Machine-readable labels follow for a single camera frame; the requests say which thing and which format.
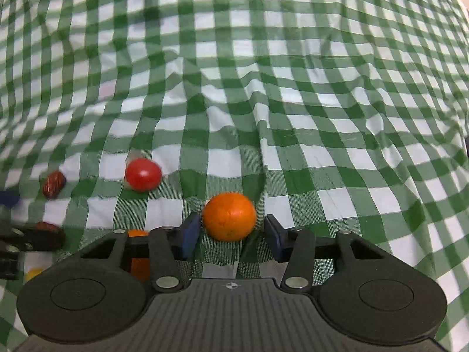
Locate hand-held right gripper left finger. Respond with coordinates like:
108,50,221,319
62,211,202,292

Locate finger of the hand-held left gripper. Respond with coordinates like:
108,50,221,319
0,190,21,208
0,227,66,253

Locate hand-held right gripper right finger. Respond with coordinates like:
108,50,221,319
264,214,400,294

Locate dark red jujube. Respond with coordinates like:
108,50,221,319
35,222,63,235
42,171,67,199

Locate orange mandarin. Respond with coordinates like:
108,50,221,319
126,229,151,281
202,192,257,243

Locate plastic-wrapped red cherry tomato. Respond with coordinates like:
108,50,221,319
125,158,163,192

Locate green checkered cloth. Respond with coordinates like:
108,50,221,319
0,0,469,352

